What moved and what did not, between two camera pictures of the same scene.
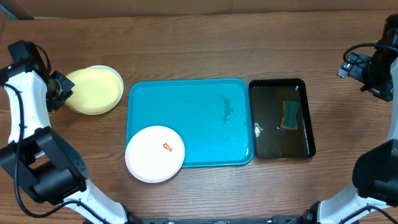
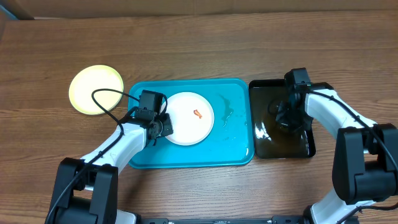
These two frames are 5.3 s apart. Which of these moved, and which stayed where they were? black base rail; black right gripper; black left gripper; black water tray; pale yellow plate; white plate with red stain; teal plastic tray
Moved: black left gripper; black right gripper; white plate with red stain
Stayed: pale yellow plate; teal plastic tray; black base rail; black water tray
